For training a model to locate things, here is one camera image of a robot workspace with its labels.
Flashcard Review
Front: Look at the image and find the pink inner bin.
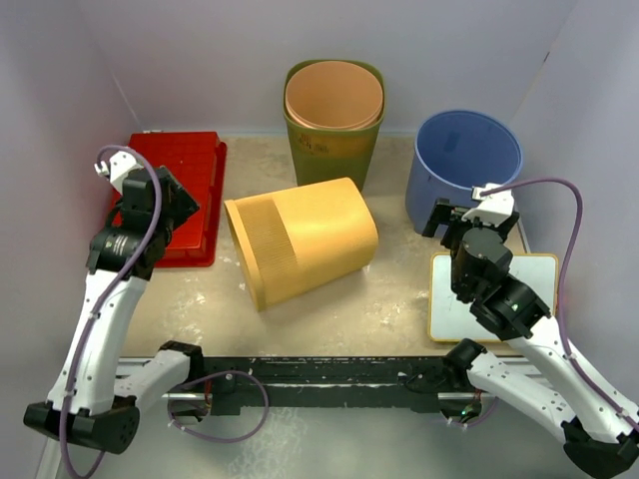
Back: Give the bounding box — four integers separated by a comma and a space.
284, 60, 384, 131

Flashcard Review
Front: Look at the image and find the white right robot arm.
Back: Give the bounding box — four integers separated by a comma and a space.
422, 199, 638, 478

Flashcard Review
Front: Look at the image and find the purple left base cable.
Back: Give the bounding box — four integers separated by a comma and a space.
167, 369, 271, 444

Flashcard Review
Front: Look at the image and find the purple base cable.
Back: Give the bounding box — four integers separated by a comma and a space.
167, 369, 271, 444
446, 393, 500, 430

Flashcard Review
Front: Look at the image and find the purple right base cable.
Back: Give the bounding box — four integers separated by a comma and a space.
446, 393, 500, 430

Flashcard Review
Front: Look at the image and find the yellow ribbed waste basket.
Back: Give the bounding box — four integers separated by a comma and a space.
224, 178, 378, 311

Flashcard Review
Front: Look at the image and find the small whiteboard with orange frame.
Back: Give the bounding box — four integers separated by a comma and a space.
427, 252, 559, 343

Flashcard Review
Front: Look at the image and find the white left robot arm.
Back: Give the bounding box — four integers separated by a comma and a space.
23, 167, 206, 454

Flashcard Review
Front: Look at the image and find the red plastic tray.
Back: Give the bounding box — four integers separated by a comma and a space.
128, 131, 228, 268

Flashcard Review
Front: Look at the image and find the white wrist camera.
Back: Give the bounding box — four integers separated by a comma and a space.
461, 183, 514, 227
94, 151, 143, 194

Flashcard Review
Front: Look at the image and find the olive green ribbed bin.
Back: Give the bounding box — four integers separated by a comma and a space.
283, 59, 385, 189

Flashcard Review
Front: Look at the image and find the blue plastic bucket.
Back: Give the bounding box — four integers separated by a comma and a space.
404, 110, 523, 234

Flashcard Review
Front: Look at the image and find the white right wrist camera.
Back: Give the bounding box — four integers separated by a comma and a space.
461, 183, 514, 227

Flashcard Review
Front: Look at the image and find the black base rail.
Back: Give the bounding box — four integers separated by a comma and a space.
199, 356, 474, 416

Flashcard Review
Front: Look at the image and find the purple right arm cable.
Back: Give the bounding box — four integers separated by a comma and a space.
478, 178, 639, 430

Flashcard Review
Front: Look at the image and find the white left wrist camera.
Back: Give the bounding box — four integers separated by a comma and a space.
94, 151, 143, 194

